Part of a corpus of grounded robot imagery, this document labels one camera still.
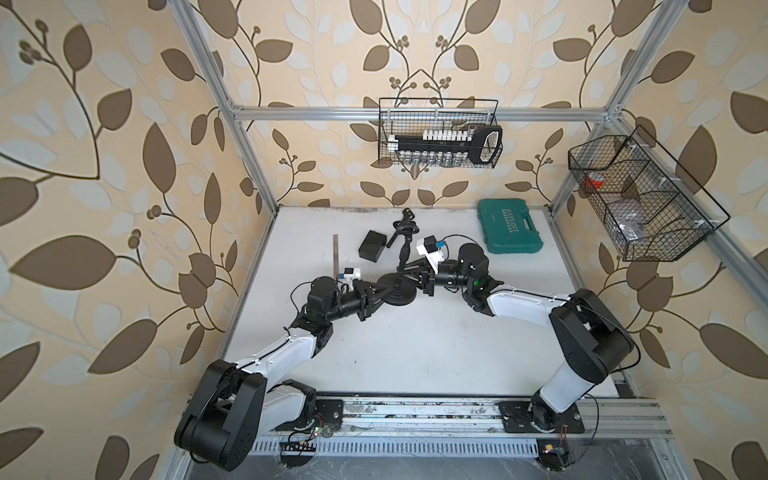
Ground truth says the right wire basket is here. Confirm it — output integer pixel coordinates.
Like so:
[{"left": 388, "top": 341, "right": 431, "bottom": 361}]
[{"left": 568, "top": 125, "right": 731, "bottom": 262}]

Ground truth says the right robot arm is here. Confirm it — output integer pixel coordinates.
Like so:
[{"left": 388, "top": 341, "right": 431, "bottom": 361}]
[{"left": 395, "top": 243, "right": 636, "bottom": 432}]

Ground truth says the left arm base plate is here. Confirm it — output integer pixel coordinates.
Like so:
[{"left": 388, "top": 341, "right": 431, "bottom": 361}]
[{"left": 281, "top": 398, "right": 345, "bottom": 433}]

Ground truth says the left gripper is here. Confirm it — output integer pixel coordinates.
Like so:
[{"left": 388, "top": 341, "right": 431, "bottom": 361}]
[{"left": 321, "top": 280, "right": 390, "bottom": 326}]

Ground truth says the plastic bag in basket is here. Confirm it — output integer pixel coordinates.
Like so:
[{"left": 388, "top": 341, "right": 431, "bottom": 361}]
[{"left": 609, "top": 199, "right": 647, "bottom": 241}]

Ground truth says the socket set rack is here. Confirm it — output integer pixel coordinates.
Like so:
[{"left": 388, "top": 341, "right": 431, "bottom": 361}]
[{"left": 384, "top": 125, "right": 504, "bottom": 168}]

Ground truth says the black round base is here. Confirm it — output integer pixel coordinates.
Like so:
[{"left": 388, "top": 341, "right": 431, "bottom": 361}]
[{"left": 378, "top": 273, "right": 417, "bottom": 306}]

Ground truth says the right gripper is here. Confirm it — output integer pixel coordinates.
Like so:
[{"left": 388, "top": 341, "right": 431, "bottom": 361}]
[{"left": 397, "top": 257, "right": 473, "bottom": 297}]

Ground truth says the wire basket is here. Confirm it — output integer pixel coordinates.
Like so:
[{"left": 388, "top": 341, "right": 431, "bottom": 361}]
[
  {"left": 377, "top": 97, "right": 503, "bottom": 169},
  {"left": 568, "top": 125, "right": 731, "bottom": 262}
]

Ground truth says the red item in basket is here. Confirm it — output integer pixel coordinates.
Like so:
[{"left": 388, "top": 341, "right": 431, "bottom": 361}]
[{"left": 584, "top": 171, "right": 605, "bottom": 190}]

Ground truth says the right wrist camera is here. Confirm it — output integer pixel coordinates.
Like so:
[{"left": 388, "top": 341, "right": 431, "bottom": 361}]
[{"left": 416, "top": 235, "right": 447, "bottom": 273}]

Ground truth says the aluminium frame rail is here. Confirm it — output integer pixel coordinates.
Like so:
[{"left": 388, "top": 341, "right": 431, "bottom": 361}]
[{"left": 316, "top": 393, "right": 674, "bottom": 440}]

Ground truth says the back wire basket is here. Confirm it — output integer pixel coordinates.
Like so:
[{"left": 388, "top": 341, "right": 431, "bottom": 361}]
[{"left": 377, "top": 97, "right": 503, "bottom": 169}]

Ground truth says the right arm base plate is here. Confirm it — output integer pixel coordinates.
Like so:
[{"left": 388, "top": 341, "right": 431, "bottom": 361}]
[{"left": 497, "top": 399, "right": 586, "bottom": 434}]

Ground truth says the metal ruler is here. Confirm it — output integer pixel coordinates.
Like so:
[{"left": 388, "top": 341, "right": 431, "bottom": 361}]
[{"left": 332, "top": 233, "right": 340, "bottom": 280}]

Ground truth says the black mic stand rod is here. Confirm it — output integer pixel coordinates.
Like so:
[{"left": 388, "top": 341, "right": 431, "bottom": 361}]
[{"left": 390, "top": 219, "right": 419, "bottom": 289}]

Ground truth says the green tool case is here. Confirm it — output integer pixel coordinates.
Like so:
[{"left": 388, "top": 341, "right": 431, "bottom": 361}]
[{"left": 477, "top": 199, "right": 543, "bottom": 254}]

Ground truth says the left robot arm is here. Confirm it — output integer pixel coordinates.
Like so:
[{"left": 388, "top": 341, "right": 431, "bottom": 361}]
[{"left": 173, "top": 276, "right": 392, "bottom": 471}]

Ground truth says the small black box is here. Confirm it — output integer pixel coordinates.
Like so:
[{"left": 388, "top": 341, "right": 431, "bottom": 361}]
[{"left": 358, "top": 230, "right": 388, "bottom": 263}]

